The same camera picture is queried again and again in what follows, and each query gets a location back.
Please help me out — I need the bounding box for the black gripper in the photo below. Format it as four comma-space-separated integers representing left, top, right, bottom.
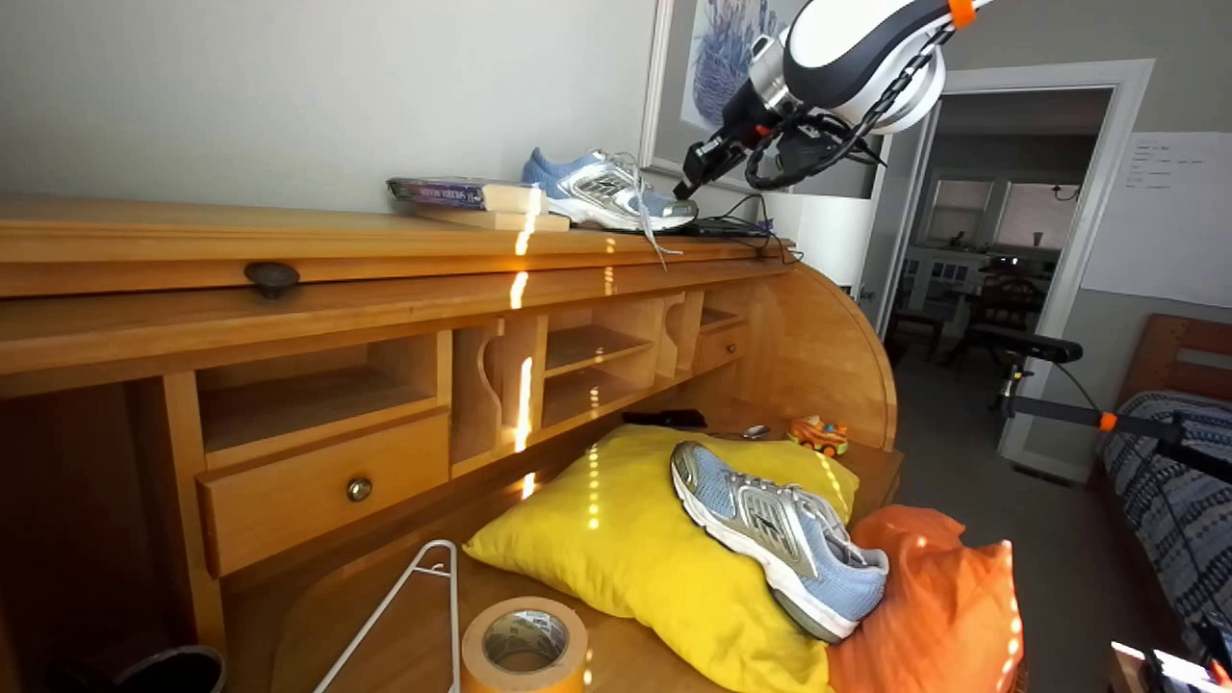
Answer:
673, 91, 785, 201

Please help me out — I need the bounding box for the blue grey sneaker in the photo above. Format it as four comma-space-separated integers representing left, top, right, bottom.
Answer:
670, 441, 889, 644
524, 150, 697, 234

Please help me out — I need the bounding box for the yellow pillow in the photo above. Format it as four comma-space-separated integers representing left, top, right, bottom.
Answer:
468, 422, 859, 693

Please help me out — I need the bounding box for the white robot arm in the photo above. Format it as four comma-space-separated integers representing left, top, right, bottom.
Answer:
673, 0, 990, 201

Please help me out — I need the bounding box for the framed blue flower picture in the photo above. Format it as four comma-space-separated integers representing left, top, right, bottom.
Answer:
638, 0, 877, 188

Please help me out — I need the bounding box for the cream box on desk top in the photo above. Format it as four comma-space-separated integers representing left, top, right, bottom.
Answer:
483, 184, 570, 232

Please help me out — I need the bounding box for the dark book on desk top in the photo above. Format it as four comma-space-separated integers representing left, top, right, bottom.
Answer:
384, 178, 486, 211

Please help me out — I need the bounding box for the small orange toy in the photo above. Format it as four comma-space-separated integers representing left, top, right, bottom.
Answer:
792, 414, 853, 458

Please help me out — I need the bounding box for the roll of tan tape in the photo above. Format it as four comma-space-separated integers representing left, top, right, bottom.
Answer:
463, 596, 590, 693

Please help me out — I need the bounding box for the striped bed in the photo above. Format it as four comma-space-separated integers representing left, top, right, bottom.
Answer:
1102, 310, 1232, 658

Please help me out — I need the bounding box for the wooden roll-top desk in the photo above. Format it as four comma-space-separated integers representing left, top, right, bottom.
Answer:
0, 201, 903, 693

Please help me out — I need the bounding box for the black round bin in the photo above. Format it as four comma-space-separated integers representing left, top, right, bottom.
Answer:
116, 645, 228, 693

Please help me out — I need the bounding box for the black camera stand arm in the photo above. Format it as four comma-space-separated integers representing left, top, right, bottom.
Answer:
985, 310, 1232, 482

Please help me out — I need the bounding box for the white wire hanger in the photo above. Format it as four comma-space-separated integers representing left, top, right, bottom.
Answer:
314, 538, 463, 693

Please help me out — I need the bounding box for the whiteboard on wall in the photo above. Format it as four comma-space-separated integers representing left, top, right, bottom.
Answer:
1081, 130, 1232, 307

